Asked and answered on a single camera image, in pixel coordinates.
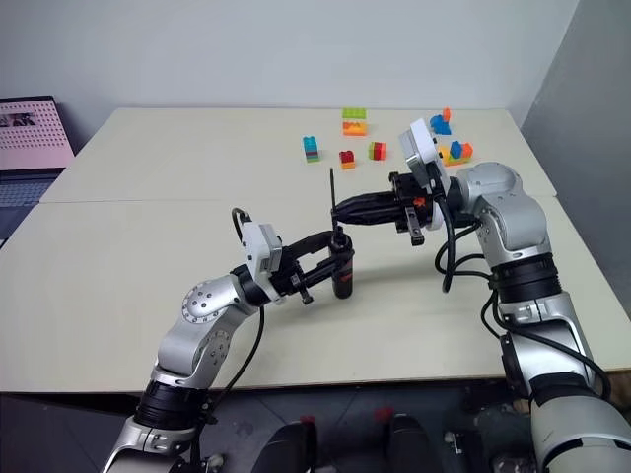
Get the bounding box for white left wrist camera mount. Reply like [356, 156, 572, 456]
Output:
[240, 222, 283, 286]

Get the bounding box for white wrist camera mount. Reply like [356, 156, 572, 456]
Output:
[240, 222, 283, 286]
[397, 117, 453, 233]

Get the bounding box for dark rounded shape red tip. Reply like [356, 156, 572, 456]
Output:
[255, 416, 319, 473]
[375, 406, 445, 473]

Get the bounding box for laptop with pink screen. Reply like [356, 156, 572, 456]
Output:
[0, 95, 76, 247]

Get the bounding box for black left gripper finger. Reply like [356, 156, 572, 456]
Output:
[281, 229, 341, 262]
[295, 259, 346, 291]

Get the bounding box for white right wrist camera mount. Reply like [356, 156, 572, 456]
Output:
[397, 117, 453, 233]

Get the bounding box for blue orange toy brick pile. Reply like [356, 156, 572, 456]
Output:
[429, 107, 454, 136]

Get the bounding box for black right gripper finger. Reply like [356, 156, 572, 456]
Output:
[333, 208, 401, 228]
[333, 190, 399, 215]

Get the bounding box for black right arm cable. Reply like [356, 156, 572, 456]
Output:
[433, 162, 612, 403]

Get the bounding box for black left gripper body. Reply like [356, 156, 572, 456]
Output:
[268, 248, 317, 305]

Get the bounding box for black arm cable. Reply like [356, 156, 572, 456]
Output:
[189, 207, 267, 473]
[433, 162, 612, 403]

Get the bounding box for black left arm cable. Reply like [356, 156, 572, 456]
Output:
[189, 207, 267, 473]

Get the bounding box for blue yellow orange brick pile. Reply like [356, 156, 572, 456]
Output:
[438, 140, 474, 167]

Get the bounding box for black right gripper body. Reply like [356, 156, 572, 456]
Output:
[387, 170, 436, 247]

